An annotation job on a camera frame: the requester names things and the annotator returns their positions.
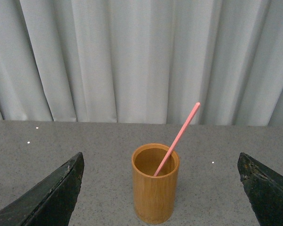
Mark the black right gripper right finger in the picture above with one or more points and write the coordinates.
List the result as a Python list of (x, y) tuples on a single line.
[(264, 189)]

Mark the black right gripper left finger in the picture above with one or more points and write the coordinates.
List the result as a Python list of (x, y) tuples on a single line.
[(51, 201)]

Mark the white curtain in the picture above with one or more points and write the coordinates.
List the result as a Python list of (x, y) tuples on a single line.
[(142, 61)]

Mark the bamboo chopstick holder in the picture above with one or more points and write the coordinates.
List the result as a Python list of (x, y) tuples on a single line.
[(154, 196)]

